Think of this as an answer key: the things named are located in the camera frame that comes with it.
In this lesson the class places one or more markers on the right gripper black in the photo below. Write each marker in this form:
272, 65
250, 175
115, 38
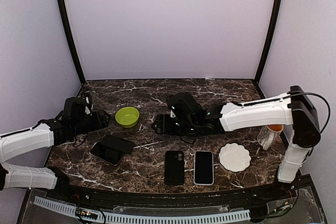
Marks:
163, 127

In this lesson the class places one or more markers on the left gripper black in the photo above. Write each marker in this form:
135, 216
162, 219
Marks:
101, 121

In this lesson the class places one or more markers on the black phone case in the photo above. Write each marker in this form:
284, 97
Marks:
174, 168
117, 144

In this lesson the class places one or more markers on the dark screen phone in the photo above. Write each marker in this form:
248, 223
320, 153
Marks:
106, 154

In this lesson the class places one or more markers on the lavender phone case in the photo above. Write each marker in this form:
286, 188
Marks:
194, 169

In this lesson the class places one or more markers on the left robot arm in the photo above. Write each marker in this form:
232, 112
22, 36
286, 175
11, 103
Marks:
76, 118

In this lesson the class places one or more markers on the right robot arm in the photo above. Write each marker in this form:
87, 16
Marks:
294, 108

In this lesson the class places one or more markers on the green bowl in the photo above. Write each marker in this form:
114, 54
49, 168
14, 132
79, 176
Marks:
127, 117

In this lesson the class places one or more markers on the white scalloped dish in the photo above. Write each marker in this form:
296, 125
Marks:
234, 158

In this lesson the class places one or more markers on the patterned white mug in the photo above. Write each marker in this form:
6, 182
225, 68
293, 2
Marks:
267, 134

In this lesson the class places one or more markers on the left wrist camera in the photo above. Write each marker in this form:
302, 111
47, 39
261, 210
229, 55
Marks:
88, 100

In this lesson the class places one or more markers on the black front rail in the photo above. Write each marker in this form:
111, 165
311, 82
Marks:
249, 197

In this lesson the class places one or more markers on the white cable duct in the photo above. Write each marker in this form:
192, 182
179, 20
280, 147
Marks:
140, 215

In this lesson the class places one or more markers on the left black frame post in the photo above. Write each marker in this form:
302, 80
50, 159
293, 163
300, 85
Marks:
70, 41

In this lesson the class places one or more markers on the black frame post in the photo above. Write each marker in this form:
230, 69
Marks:
268, 41
70, 41

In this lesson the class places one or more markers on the right black frame post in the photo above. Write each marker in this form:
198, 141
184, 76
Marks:
268, 41

